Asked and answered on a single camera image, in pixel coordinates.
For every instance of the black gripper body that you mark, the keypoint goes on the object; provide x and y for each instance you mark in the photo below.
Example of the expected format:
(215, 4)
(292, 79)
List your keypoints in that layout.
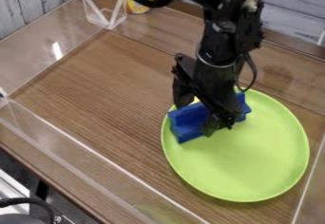
(213, 83)

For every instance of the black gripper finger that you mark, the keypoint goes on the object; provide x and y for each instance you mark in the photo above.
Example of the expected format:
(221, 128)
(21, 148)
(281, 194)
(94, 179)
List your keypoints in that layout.
(211, 125)
(182, 93)

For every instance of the blue T-shaped block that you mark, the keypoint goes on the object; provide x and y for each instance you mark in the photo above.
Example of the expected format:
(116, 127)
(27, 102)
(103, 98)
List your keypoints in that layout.
(186, 121)

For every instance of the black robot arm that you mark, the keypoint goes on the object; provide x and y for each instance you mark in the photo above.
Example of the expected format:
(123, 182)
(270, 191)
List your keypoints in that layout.
(231, 33)

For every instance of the green round plate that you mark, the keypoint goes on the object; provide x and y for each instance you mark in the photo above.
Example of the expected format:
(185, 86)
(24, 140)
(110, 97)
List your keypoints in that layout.
(249, 163)

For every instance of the clear acrylic enclosure wall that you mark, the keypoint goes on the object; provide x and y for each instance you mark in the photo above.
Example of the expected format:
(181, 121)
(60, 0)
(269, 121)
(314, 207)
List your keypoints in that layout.
(87, 93)

